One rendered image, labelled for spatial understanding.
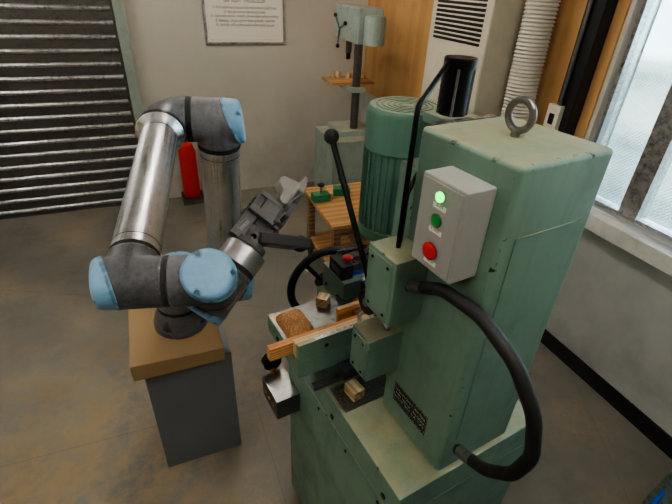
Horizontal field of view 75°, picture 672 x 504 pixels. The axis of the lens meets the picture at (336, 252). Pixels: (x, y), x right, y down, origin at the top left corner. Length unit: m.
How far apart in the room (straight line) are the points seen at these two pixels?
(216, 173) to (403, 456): 0.87
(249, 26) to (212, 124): 2.79
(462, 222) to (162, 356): 1.22
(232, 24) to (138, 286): 3.30
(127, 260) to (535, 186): 0.65
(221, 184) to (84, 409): 1.46
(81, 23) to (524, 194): 3.48
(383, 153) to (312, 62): 3.22
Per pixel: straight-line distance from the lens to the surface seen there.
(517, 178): 0.67
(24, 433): 2.47
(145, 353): 1.67
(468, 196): 0.66
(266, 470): 2.04
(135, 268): 0.79
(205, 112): 1.21
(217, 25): 3.91
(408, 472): 1.11
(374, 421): 1.17
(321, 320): 1.27
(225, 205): 1.34
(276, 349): 1.14
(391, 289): 0.83
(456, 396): 0.93
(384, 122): 0.95
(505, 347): 0.72
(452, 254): 0.70
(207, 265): 0.76
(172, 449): 2.03
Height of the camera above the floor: 1.73
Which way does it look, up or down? 32 degrees down
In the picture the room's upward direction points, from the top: 3 degrees clockwise
